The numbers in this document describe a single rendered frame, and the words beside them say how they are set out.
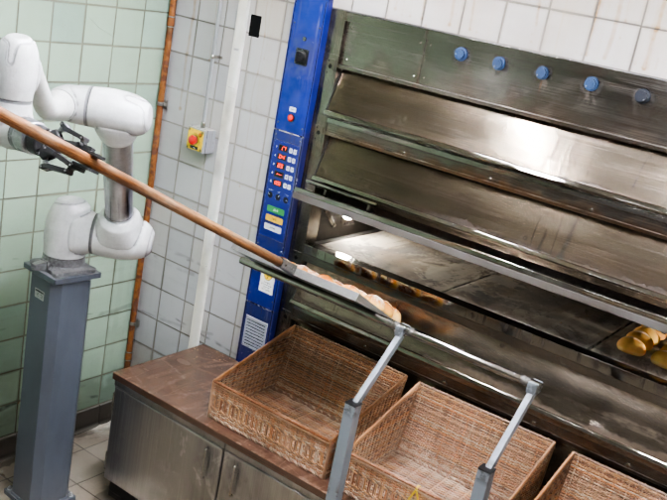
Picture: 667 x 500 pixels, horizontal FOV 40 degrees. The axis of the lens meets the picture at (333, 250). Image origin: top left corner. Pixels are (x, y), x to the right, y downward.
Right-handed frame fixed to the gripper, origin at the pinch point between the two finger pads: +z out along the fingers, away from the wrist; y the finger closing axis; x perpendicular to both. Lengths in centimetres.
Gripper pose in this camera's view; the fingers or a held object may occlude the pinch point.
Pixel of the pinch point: (88, 161)
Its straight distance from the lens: 230.5
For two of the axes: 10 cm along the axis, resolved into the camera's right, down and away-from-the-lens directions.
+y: -4.2, 9.1, -0.7
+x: -4.5, -2.7, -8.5
